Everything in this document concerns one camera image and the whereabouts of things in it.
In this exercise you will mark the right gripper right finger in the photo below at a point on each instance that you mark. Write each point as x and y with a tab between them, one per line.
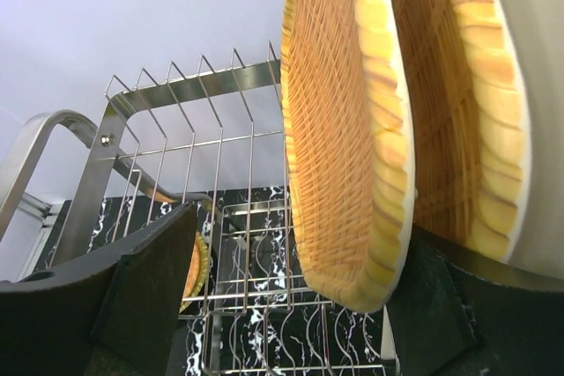
456	312

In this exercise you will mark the green-rimmed woven bamboo plate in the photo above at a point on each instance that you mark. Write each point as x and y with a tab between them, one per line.
200	274

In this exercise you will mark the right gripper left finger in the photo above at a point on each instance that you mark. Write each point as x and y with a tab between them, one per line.
109	312

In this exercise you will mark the steel two-tier dish rack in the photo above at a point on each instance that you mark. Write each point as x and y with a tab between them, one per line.
214	140

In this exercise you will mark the large orange woven tray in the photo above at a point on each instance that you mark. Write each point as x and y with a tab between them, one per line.
349	147

